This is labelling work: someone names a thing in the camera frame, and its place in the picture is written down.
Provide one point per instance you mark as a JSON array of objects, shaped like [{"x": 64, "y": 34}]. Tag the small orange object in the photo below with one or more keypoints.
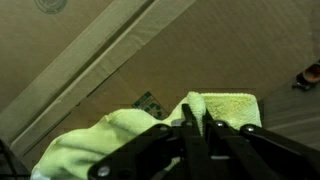
[{"x": 311, "y": 73}]

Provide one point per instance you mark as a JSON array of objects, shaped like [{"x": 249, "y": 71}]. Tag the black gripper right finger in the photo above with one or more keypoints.
[{"x": 266, "y": 153}]

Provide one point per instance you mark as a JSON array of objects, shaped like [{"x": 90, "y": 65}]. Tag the large cardboard box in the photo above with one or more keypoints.
[{"x": 166, "y": 50}]

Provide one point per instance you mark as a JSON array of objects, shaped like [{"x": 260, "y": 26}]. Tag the yellow striped cloth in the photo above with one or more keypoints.
[{"x": 100, "y": 143}]

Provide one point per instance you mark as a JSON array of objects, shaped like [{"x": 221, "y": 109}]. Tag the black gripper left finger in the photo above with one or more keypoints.
[{"x": 150, "y": 153}]

